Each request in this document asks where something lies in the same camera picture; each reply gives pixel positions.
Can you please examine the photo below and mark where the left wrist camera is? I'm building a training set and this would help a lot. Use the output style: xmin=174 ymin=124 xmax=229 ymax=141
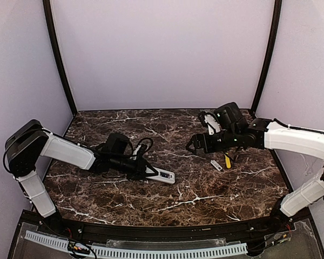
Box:
xmin=131 ymin=137 xmax=153 ymax=160

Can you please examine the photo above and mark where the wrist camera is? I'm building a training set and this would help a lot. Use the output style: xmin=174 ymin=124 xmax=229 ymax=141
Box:
xmin=198 ymin=111 xmax=221 ymax=135
xmin=131 ymin=137 xmax=153 ymax=160

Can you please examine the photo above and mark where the white battery cover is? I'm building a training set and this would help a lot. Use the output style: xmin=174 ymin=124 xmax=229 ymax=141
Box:
xmin=210 ymin=160 xmax=223 ymax=172

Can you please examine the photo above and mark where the black frame post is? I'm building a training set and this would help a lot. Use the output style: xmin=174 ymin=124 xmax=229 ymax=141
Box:
xmin=250 ymin=0 xmax=282 ymax=116
xmin=42 ymin=0 xmax=78 ymax=117

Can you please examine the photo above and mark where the right black frame post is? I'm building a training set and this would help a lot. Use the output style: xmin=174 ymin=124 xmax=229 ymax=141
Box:
xmin=250 ymin=0 xmax=282 ymax=116

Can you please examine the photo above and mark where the white slotted cable duct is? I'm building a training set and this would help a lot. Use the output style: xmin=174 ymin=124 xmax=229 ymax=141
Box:
xmin=24 ymin=230 xmax=247 ymax=259

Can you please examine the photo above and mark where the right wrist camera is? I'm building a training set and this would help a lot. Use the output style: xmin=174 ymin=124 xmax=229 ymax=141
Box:
xmin=198 ymin=111 xmax=221 ymax=135

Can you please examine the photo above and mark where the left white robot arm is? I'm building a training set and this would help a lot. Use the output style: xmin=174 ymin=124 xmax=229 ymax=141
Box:
xmin=3 ymin=119 xmax=159 ymax=218

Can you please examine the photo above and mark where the left black frame post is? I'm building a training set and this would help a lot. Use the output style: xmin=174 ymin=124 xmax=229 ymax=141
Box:
xmin=42 ymin=0 xmax=78 ymax=117

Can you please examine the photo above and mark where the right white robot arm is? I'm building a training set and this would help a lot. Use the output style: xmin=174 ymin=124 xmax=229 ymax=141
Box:
xmin=186 ymin=102 xmax=324 ymax=217

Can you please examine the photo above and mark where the white remote control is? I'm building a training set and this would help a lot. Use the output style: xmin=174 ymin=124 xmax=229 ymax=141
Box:
xmin=146 ymin=167 xmax=176 ymax=185

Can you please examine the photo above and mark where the black front table rail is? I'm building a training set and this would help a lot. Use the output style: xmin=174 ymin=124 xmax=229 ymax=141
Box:
xmin=35 ymin=201 xmax=298 ymax=248

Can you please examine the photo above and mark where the yellow handled screwdriver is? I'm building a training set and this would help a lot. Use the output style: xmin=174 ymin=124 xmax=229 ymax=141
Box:
xmin=224 ymin=153 xmax=232 ymax=169

